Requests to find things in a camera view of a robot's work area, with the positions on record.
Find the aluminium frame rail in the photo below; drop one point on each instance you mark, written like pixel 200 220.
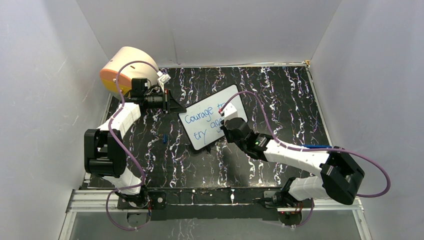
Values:
pixel 94 201

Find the blue whiteboard eraser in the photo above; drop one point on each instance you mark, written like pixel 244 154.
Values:
pixel 310 146

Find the small black-framed whiteboard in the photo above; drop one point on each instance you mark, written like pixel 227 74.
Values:
pixel 202 120

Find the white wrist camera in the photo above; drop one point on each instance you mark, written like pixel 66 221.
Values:
pixel 228 112
pixel 162 79

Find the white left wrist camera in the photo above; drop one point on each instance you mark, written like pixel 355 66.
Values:
pixel 162 79

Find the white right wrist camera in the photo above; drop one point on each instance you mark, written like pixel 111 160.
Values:
pixel 228 112

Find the beige and orange cylinder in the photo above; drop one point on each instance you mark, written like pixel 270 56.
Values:
pixel 128 63

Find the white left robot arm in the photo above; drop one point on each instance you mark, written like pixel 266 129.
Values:
pixel 105 155

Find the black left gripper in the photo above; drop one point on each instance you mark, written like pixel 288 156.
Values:
pixel 173 106

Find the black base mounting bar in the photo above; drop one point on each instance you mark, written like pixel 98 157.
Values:
pixel 212 203

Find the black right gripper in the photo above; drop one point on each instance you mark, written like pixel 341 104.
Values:
pixel 225 131

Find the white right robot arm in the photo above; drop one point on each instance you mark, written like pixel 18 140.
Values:
pixel 334 174

